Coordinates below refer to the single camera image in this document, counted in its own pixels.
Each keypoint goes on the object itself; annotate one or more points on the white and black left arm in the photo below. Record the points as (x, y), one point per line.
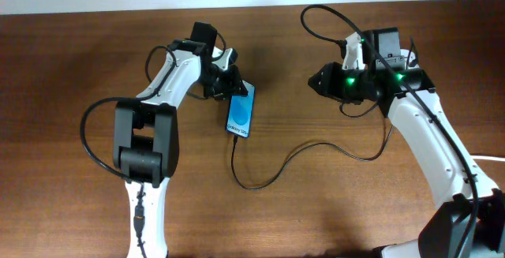
(146, 141)

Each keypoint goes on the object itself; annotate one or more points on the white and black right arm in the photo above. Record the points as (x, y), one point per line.
(469, 221)

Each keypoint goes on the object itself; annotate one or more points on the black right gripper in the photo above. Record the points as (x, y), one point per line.
(331, 81)

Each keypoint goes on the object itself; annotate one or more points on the blue Galaxy smartphone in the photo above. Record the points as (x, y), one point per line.
(240, 112)

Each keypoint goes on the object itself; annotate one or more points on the white power strip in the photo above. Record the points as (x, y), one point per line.
(410, 58)

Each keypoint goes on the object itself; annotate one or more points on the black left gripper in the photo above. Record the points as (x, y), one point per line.
(230, 87)

